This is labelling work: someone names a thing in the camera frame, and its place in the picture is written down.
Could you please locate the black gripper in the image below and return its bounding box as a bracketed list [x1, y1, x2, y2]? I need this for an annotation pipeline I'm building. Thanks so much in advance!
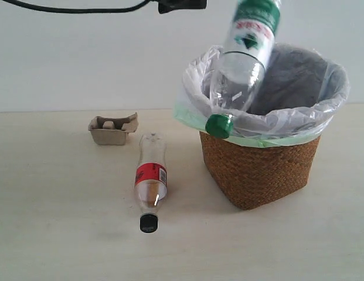
[157, 0, 207, 14]

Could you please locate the clear bottle green label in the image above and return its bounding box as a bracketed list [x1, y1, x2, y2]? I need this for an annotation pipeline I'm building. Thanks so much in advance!
[205, 0, 281, 139]

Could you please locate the clear bottle red label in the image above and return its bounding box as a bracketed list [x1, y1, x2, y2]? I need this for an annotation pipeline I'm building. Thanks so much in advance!
[134, 132, 168, 234]

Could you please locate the translucent green-white bin liner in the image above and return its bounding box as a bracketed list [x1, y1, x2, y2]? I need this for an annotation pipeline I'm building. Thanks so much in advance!
[174, 43, 350, 148]

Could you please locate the woven wicker basket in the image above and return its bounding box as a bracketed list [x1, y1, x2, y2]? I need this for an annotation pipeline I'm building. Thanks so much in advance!
[199, 132, 320, 210]

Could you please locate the grey cardboard egg carton piece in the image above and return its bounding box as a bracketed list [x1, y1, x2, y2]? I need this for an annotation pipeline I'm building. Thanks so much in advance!
[88, 112, 138, 146]

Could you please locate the black cable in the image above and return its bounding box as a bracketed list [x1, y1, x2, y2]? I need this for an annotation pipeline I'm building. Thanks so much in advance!
[2, 0, 159, 14]

